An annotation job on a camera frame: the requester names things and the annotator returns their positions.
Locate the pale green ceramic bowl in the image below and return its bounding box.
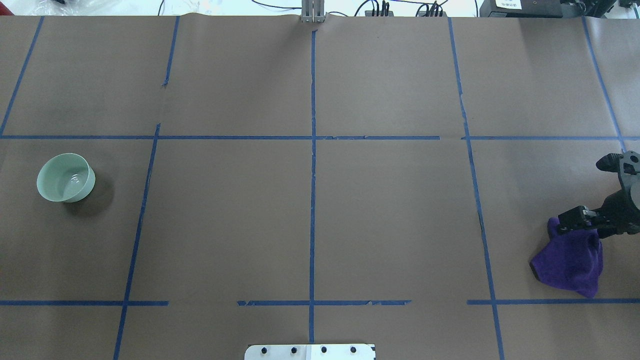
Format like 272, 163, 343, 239
36, 153, 96, 203

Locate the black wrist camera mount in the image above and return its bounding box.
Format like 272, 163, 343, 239
595, 150, 640, 188

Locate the black box on desk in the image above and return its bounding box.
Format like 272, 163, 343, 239
478, 0, 586, 19

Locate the purple crumpled cloth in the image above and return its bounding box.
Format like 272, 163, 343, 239
529, 217, 604, 299

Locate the grey aluminium frame post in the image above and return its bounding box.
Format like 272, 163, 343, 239
301, 0, 327, 24

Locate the white camera stand base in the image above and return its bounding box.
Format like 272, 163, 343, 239
244, 343, 377, 360

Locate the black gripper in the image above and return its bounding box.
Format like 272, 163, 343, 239
557, 174, 640, 239

